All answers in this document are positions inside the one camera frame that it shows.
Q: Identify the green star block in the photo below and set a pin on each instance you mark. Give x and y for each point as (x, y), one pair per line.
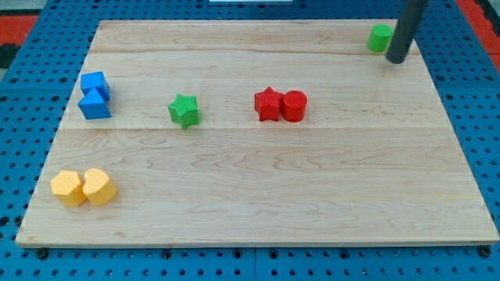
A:
(184, 111)

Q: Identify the red star block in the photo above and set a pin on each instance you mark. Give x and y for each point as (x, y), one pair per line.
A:
(267, 104)

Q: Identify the red cylinder block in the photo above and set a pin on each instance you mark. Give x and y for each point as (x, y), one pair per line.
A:
(293, 106)

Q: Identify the blue triangle block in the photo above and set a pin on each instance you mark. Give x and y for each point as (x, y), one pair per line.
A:
(93, 106)

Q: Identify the yellow heart block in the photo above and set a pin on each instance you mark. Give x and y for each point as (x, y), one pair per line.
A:
(98, 187)

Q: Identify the light wooden board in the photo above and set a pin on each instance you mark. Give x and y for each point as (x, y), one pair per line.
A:
(374, 163)

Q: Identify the yellow hexagon block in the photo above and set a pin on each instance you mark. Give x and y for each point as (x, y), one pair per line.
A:
(67, 187)

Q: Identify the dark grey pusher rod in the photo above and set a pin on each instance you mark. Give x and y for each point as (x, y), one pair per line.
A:
(405, 30)

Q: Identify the green cylinder block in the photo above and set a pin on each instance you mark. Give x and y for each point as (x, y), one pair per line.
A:
(379, 38)

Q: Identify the blue cube block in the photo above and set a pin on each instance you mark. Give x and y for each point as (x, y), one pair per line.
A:
(97, 81)

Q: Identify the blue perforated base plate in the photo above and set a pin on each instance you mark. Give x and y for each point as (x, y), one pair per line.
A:
(37, 86)

